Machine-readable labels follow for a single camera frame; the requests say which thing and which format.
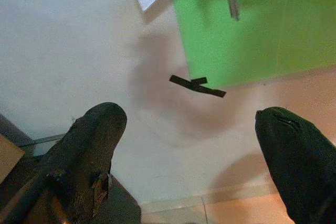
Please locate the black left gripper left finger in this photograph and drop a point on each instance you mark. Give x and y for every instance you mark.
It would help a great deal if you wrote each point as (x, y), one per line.
(86, 150)

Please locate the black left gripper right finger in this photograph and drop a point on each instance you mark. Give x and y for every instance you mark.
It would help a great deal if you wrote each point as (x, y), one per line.
(299, 161)

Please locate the brown wooden furniture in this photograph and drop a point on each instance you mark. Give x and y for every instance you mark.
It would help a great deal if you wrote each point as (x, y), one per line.
(9, 153)

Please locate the black tape cross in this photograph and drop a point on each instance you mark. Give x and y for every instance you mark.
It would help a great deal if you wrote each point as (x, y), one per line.
(198, 85)

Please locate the green paper sheet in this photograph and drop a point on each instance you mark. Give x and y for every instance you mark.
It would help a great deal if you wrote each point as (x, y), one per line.
(257, 30)

